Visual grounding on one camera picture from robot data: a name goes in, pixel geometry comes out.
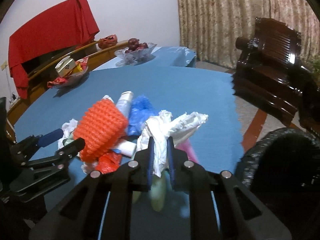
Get white toothpaste tube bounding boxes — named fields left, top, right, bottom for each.
left=112, top=91, right=136, bottom=158

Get pink face mask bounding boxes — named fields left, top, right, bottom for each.
left=176, top=139, right=199, bottom=164

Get beige patterned curtain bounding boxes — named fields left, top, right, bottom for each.
left=178, top=0, right=319, bottom=68

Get glass fruit bowl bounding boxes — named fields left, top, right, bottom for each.
left=114, top=43, right=157, bottom=64

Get red bag on cabinet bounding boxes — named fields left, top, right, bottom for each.
left=98, top=34, right=118, bottom=49

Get orange foam fruit net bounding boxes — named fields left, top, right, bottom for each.
left=73, top=99, right=128, bottom=163

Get pale green wrapper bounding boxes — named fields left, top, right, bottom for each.
left=148, top=170, right=171, bottom=212

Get red plastic bag scrap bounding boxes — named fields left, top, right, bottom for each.
left=95, top=151, right=122, bottom=174

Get blue plastic bag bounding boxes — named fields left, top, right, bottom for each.
left=127, top=95, right=158, bottom=136

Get dark red apples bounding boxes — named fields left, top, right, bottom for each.
left=125, top=38, right=148, bottom=54

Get glass snack dish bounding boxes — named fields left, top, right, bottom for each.
left=47, top=57, right=88, bottom=89

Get red cloth cover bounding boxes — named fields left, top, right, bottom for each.
left=8, top=0, right=99, bottom=99

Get blue round tablecloth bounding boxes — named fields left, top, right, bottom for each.
left=14, top=65, right=245, bottom=240

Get wooden tv cabinet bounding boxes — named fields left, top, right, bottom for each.
left=6, top=40, right=127, bottom=141

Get white plastic bag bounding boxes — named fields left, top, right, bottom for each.
left=137, top=110, right=208, bottom=178

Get dark wooden armchair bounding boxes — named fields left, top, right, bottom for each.
left=233, top=17, right=319, bottom=136

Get crumpled white tissue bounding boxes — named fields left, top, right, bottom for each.
left=57, top=119, right=78, bottom=149

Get white and gold box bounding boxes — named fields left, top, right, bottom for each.
left=55, top=56, right=76, bottom=77

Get green potted plant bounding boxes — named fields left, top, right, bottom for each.
left=309, top=55, right=320, bottom=81

